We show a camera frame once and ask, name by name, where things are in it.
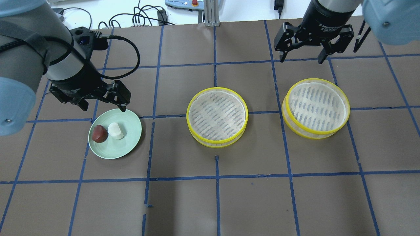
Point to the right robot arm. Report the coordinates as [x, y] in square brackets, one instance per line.
[393, 22]

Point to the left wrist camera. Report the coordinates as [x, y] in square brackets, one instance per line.
[89, 40]

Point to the black power adapter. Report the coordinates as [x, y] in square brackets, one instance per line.
[162, 17]

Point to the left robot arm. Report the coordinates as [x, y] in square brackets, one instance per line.
[35, 43]

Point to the yellow bamboo steamer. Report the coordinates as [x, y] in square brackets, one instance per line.
[315, 108]
[217, 117]

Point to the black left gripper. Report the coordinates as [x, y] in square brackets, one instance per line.
[79, 81]

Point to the white bun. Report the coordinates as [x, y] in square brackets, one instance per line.
[115, 131]

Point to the teach pendant with red button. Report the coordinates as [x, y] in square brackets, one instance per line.
[190, 5]

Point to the aluminium frame post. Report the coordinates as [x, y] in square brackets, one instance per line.
[211, 12]

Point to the light green plate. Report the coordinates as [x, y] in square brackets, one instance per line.
[111, 148]

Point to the red-brown bun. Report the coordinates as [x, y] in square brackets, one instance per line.
[99, 134]

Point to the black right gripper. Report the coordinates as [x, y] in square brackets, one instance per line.
[323, 20]

